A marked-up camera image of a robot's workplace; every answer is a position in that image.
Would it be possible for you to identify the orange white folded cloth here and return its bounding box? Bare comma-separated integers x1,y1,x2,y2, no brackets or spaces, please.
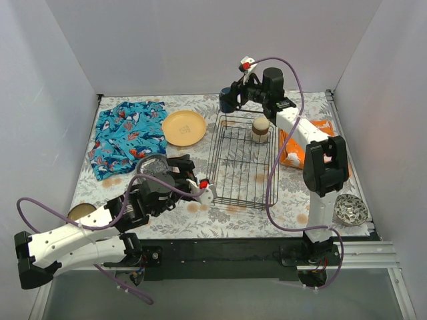
280,120,336,169

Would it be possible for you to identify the dark brown patterned bowl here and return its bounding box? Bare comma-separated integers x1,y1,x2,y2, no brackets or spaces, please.
67,203,97,221

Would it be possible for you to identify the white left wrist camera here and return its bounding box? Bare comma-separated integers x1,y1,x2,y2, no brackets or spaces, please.
187,179,217,205

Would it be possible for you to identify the black wire dish rack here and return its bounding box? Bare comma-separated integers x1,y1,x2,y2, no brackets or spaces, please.
207,112,279,210

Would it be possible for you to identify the beige brown ceramic cup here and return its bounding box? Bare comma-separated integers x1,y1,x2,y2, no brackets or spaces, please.
251,117,270,143

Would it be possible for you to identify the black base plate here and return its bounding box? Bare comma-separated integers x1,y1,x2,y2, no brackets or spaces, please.
141,237,340,281

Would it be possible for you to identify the aluminium frame rail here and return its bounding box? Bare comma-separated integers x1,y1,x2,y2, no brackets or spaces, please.
296,242,401,267

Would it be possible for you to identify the blue shark print cloth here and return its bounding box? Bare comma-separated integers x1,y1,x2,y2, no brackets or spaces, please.
87,101,167,181

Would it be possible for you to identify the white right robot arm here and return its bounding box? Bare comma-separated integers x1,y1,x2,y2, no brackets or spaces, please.
220,62,349,265

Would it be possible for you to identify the yellow round plate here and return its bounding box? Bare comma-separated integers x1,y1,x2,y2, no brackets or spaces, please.
162,110,207,147

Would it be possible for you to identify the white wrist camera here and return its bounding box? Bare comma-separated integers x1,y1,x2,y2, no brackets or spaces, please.
239,56,258,84
187,179,217,205

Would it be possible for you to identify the dark blue mug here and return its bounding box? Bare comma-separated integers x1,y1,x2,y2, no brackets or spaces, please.
219,87,238,114

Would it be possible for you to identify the pink patterned bowl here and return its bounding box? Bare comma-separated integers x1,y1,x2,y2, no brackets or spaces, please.
334,194,368,227

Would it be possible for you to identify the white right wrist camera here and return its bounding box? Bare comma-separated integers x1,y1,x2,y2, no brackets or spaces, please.
239,56,258,84

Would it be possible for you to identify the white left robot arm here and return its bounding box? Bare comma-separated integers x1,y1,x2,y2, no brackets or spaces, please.
14,155,214,290

